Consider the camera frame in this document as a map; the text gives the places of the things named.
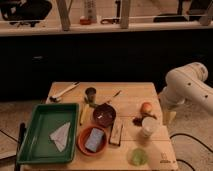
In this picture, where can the green plastic cup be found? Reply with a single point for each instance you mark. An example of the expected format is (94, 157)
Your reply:
(137, 157)

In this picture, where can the green plastic tray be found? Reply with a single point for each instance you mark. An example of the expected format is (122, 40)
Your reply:
(37, 146)

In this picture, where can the red round object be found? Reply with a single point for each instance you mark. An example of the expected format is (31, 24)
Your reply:
(84, 21)

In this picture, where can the wooden block eraser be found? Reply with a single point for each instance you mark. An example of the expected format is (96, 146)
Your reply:
(115, 136)

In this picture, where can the wooden table leg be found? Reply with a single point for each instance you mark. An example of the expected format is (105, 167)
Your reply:
(125, 12)
(63, 13)

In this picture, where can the orange bowl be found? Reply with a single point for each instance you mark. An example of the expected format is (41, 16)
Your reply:
(83, 136)

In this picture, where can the black office chair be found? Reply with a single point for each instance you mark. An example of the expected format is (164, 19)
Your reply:
(30, 12)

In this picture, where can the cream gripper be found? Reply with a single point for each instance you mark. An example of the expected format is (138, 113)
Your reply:
(169, 114)

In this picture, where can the purple bowl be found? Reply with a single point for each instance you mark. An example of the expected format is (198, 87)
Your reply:
(104, 115)

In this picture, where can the wooden table leg middle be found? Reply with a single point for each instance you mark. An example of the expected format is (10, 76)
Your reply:
(125, 12)

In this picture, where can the black marker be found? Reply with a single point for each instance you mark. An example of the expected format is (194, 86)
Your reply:
(22, 130)

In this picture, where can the red yellow apple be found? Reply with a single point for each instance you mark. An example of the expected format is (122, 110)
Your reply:
(146, 108)

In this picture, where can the yellow banana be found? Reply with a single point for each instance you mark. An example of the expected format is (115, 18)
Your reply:
(83, 114)

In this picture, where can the white paper cup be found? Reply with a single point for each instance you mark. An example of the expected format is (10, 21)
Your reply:
(149, 126)

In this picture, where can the white folded cloth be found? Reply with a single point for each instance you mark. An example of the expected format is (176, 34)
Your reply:
(60, 136)

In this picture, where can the dark brown scrap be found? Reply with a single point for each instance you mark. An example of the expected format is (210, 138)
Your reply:
(137, 121)

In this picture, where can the wooden table leg left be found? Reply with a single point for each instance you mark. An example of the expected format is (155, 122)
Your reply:
(63, 13)

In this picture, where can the dark metal cup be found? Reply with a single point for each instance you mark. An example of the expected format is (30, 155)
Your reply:
(90, 94)

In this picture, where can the blue sponge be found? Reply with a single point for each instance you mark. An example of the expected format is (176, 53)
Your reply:
(95, 140)

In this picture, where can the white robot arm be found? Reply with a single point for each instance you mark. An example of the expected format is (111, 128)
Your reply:
(185, 83)

